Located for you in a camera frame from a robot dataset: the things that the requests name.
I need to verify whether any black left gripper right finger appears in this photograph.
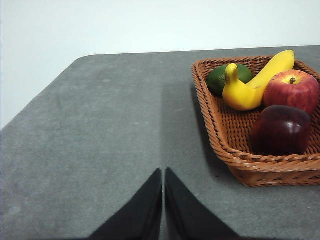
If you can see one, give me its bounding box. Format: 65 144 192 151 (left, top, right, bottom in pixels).
164 166 241 240

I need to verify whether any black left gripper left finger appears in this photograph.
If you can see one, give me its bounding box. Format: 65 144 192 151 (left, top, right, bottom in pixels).
88 167 163 240

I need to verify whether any brown wicker basket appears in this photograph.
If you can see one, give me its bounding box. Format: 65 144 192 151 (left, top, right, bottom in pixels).
191 55 320 188

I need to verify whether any yellow banana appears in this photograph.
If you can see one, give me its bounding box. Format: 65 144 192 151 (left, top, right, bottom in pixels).
222 49 296 112

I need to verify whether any green avocado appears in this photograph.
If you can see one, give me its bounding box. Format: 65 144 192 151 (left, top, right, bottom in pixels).
206 64 255 98

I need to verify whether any dark purple plum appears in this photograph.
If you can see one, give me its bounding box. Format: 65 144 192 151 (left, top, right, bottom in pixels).
250 105 312 157

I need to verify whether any red apple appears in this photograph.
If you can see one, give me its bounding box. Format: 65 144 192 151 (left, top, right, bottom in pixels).
263 69 320 116

